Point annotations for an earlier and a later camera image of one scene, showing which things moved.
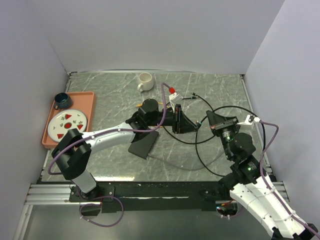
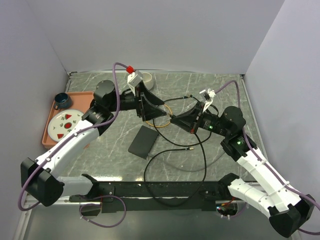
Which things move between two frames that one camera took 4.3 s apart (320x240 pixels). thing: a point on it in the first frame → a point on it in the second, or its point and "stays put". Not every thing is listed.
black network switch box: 142,148 stays put
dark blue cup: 62,101 stays put
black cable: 213,110 → 178,144
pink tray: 83,101 stays put
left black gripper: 181,123 → 144,104
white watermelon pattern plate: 64,120 stays put
